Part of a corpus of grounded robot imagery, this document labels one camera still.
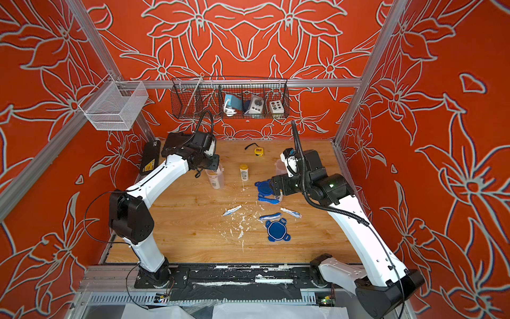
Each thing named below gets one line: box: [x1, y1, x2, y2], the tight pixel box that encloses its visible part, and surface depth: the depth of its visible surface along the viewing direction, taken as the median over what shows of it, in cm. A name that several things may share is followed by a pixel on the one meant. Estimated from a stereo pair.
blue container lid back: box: [254, 179, 275, 198], surface depth 100 cm
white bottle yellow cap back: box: [239, 163, 250, 182], surface depth 99 cm
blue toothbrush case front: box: [258, 212, 283, 220], surface depth 89 cm
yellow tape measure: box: [244, 142, 265, 157], surface depth 116 cm
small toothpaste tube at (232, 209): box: [222, 204, 243, 216], surface depth 92 cm
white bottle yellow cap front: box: [208, 172, 221, 190], surface depth 94 cm
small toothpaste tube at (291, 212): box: [279, 207, 303, 219], surface depth 91 cm
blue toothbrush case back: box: [257, 197, 281, 205], surface depth 95 cm
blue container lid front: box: [265, 217, 291, 242], surface depth 86 cm
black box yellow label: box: [139, 138, 162, 175], surface depth 113 cm
